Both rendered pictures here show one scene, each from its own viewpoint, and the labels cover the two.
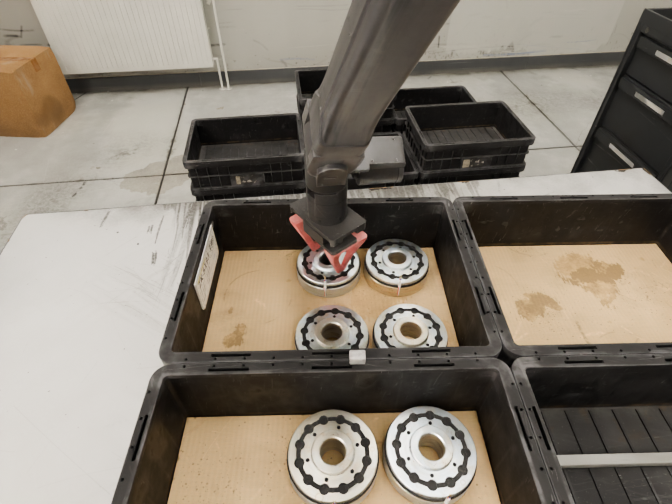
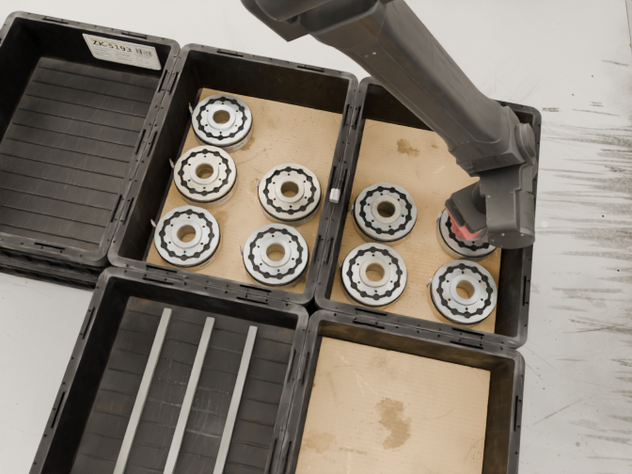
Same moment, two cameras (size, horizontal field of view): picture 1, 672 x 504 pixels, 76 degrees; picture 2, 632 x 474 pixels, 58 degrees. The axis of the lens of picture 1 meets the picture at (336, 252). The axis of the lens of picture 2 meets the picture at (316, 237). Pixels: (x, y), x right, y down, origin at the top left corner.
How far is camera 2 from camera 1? 60 cm
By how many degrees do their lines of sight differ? 52
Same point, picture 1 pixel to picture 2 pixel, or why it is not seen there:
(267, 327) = (411, 172)
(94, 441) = not seen: hidden behind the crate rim
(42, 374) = not seen: hidden behind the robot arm
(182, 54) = not seen: outside the picture
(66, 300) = (501, 47)
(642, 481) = (219, 408)
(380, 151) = (498, 204)
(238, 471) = (299, 142)
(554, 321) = (371, 430)
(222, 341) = (403, 138)
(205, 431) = (331, 125)
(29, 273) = (538, 15)
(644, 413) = (264, 452)
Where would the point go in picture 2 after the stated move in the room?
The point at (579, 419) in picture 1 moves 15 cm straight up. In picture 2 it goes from (275, 390) to (270, 377)
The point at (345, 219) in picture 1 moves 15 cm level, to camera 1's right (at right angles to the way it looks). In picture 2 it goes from (479, 212) to (466, 312)
